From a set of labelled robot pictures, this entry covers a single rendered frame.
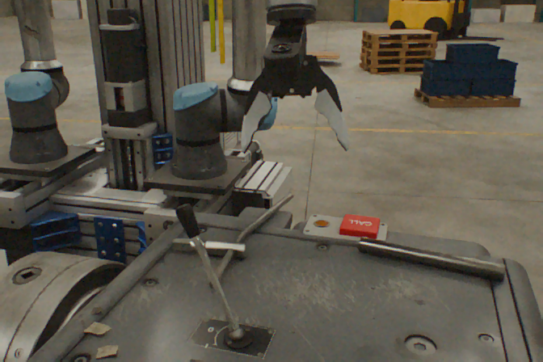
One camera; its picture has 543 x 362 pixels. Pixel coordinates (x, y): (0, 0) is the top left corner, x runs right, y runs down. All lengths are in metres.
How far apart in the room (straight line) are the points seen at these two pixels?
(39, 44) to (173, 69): 0.40
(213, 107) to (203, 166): 0.16
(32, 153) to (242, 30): 0.69
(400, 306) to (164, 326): 0.29
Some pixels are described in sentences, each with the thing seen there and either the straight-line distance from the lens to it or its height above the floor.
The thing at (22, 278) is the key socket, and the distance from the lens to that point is 0.85.
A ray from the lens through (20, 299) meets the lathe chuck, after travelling 0.82.
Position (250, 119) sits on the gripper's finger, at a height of 1.46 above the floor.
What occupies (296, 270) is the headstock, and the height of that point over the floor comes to 1.25.
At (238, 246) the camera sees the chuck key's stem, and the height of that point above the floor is 1.28.
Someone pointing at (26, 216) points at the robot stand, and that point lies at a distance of 1.53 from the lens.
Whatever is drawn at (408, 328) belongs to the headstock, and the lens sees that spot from 0.66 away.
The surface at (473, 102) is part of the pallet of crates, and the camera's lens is 7.55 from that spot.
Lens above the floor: 1.65
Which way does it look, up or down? 19 degrees down
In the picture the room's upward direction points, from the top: straight up
